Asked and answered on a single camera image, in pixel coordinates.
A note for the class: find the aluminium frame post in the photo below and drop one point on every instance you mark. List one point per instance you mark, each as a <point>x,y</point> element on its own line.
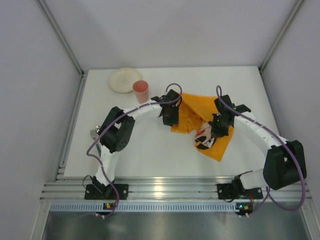
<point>60,35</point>
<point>298,4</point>

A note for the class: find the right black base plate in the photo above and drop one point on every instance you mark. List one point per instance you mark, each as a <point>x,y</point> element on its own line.
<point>227,192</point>

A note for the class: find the cream round plate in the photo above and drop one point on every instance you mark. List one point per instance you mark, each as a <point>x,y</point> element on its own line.
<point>123,79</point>

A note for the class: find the pink plastic cup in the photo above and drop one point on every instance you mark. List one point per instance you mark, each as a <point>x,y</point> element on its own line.
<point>141,91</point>

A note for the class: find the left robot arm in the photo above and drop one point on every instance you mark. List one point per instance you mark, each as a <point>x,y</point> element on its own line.
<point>115,132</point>

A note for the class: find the orange cartoon placemat cloth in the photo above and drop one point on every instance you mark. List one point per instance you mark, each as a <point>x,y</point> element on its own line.
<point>195,114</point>

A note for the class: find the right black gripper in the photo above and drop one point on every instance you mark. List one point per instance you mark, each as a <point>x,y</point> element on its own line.
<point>217,130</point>

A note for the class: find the left aluminium frame post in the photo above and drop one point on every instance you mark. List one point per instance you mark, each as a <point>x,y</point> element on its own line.
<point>60,35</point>

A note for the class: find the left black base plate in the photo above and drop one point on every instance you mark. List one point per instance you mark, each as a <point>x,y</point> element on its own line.
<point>106,193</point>

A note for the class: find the aluminium mounting rail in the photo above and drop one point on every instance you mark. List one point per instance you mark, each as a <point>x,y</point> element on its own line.
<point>142,188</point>

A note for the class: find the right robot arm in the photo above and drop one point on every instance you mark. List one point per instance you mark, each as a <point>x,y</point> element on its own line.
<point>284,160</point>

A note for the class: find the white slotted cable duct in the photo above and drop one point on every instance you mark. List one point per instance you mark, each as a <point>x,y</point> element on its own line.
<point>150,207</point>

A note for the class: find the right aluminium frame post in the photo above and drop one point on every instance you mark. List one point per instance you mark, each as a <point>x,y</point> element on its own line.
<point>298,4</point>

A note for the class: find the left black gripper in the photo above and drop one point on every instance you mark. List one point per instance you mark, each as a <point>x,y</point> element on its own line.
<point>170,119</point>

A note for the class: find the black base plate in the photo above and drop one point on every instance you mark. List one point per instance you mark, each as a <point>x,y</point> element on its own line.
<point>106,193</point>
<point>227,192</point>

